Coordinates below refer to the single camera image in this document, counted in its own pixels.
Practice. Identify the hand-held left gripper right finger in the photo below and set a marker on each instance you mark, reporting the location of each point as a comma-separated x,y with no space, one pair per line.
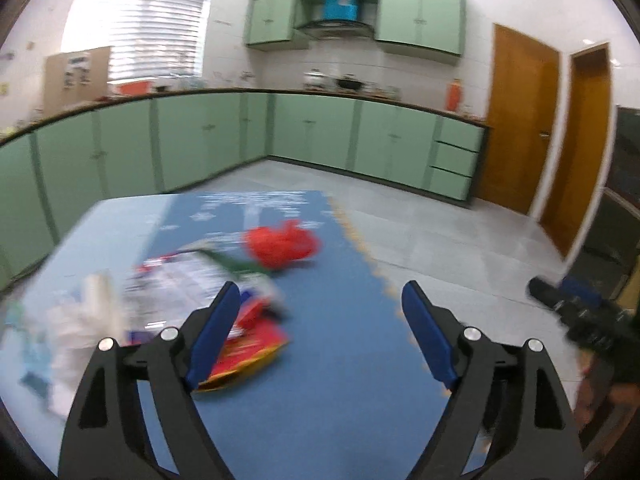
425,335

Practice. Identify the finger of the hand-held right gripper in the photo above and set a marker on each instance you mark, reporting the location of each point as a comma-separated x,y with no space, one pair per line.
547,296
582,292

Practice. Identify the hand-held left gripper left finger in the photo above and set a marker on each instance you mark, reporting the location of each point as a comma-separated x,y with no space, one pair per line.
215,332

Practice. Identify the red yellow snack wrapper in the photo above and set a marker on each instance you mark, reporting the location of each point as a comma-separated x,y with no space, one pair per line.
255,350

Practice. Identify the green white printed carton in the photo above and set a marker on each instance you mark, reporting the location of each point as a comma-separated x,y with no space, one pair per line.
185,280

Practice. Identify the red plastic bag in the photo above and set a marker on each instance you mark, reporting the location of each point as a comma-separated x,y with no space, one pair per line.
280,247

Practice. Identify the white paper cup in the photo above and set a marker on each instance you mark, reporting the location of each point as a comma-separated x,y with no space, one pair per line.
102,295

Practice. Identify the clear plastic wrapper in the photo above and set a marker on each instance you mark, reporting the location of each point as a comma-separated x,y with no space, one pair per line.
35,355

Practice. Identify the person's right hand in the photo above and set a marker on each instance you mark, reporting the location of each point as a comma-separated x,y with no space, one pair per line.
620,399

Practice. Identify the dark glass-front cabinet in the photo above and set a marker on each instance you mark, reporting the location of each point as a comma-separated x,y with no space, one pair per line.
617,210

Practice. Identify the blue table mat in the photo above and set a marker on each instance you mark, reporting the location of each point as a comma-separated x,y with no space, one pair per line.
330,360

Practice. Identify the wooden door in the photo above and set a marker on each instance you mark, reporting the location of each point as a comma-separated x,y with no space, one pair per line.
582,160
517,120

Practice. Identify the green base cabinet run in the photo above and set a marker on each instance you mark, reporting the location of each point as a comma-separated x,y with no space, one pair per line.
200,135

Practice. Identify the orange thermos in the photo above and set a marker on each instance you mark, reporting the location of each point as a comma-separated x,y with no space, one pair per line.
454,96

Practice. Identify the red basin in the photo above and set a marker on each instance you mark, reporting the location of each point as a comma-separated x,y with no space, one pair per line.
135,88

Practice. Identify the white cooking pot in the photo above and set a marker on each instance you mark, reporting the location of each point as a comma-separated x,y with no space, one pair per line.
314,80

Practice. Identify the cardboard box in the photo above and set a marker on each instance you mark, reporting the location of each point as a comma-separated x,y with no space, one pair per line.
75,80

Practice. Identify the range hood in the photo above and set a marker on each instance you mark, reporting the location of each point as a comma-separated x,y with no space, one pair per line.
332,29

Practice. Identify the white window blinds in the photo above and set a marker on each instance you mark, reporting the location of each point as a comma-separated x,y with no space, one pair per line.
145,20

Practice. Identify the blue box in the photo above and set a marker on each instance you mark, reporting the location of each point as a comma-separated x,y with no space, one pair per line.
341,7

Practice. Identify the green wall cabinets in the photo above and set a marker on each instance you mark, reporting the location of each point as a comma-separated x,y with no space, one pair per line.
420,10

